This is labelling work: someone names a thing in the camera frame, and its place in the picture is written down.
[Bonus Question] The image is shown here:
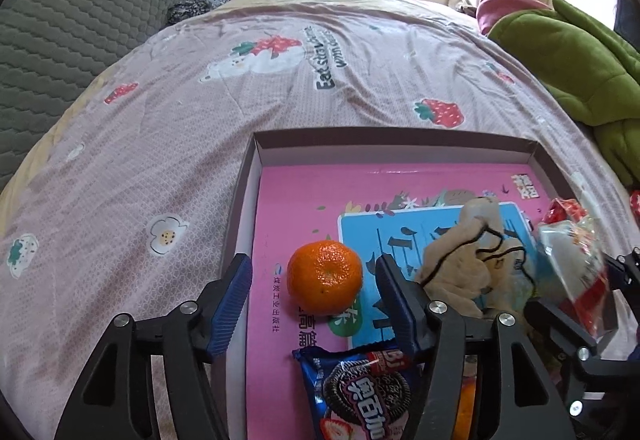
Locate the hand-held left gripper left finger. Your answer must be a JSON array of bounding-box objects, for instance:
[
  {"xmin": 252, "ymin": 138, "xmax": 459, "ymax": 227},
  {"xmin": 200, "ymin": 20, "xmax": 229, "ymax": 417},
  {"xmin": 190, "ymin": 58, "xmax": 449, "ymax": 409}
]
[{"xmin": 54, "ymin": 252, "xmax": 253, "ymax": 440}]

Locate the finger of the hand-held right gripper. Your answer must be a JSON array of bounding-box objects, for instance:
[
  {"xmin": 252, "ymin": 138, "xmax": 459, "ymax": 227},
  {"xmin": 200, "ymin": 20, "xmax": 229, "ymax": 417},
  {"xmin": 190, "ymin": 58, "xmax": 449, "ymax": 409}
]
[
  {"xmin": 602, "ymin": 247, "xmax": 640, "ymax": 303},
  {"xmin": 524, "ymin": 297, "xmax": 613, "ymax": 371}
]

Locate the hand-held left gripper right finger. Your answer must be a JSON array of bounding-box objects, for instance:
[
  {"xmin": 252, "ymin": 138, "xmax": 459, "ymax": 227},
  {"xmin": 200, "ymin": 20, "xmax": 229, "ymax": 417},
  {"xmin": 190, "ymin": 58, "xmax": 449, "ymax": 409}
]
[{"xmin": 375, "ymin": 254, "xmax": 576, "ymax": 440}]

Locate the egg-shaped packet with red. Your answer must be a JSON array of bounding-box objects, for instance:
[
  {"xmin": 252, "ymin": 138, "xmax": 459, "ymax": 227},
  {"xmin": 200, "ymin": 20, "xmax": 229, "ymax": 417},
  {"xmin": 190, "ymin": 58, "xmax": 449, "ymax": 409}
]
[{"xmin": 535, "ymin": 197, "xmax": 618, "ymax": 338}]

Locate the beige scrunchie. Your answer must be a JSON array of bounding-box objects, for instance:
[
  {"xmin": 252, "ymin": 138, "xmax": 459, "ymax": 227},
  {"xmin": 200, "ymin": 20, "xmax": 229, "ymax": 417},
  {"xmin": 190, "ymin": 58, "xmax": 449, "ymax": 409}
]
[{"xmin": 412, "ymin": 195, "xmax": 541, "ymax": 321}]

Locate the orange tangerine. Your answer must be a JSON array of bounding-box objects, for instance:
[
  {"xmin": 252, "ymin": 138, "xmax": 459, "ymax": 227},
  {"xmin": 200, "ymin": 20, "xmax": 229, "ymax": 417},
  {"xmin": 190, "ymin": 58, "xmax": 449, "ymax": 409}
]
[
  {"xmin": 452, "ymin": 355, "xmax": 478, "ymax": 440},
  {"xmin": 286, "ymin": 240, "xmax": 364, "ymax": 316}
]

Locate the blue cookie packet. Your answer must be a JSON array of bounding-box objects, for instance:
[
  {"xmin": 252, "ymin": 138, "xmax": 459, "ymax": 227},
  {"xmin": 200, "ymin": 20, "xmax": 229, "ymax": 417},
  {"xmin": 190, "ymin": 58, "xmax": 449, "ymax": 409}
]
[{"xmin": 292, "ymin": 345, "xmax": 426, "ymax": 440}]

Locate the shallow grey cardboard box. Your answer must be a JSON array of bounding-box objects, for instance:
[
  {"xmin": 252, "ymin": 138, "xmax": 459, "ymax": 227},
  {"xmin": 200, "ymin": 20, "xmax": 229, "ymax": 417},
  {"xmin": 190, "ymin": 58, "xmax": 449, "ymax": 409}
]
[{"xmin": 220, "ymin": 127, "xmax": 601, "ymax": 440}]

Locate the pink book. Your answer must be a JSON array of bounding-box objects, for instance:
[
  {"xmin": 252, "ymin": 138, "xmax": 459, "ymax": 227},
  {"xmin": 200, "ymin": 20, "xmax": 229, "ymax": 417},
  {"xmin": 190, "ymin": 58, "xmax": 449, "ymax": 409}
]
[{"xmin": 245, "ymin": 162, "xmax": 566, "ymax": 440}]

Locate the printed pink bed sheet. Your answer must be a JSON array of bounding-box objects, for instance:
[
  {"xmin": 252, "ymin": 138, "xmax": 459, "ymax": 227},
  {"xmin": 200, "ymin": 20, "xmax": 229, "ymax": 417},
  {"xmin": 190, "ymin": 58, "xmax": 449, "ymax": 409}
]
[{"xmin": 0, "ymin": 0, "xmax": 640, "ymax": 440}]

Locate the green blanket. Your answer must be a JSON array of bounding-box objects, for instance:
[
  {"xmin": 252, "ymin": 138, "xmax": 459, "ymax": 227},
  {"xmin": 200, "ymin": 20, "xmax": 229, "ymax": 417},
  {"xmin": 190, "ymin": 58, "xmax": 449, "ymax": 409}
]
[{"xmin": 487, "ymin": 0, "xmax": 640, "ymax": 188}]

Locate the black television screen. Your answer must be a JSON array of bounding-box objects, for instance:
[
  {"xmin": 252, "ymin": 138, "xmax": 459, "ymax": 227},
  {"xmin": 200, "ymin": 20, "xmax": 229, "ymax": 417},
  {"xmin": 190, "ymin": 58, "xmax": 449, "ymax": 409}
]
[{"xmin": 612, "ymin": 0, "xmax": 640, "ymax": 51}]

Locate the pink pillow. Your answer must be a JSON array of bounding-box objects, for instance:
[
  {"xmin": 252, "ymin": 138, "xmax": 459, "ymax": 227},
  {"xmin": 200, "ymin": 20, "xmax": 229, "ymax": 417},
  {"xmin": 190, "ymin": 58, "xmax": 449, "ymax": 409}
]
[{"xmin": 475, "ymin": 0, "xmax": 553, "ymax": 36}]

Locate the dark patterned cloth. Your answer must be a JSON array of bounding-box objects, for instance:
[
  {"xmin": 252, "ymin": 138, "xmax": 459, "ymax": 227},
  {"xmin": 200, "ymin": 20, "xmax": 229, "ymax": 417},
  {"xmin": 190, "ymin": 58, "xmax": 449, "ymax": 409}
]
[{"xmin": 166, "ymin": 0, "xmax": 231, "ymax": 26}]

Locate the grey quilted headboard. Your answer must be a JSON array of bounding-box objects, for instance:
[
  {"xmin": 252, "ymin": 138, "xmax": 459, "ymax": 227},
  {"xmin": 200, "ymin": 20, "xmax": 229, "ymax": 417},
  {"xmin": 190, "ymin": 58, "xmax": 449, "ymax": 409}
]
[{"xmin": 0, "ymin": 0, "xmax": 206, "ymax": 191}]

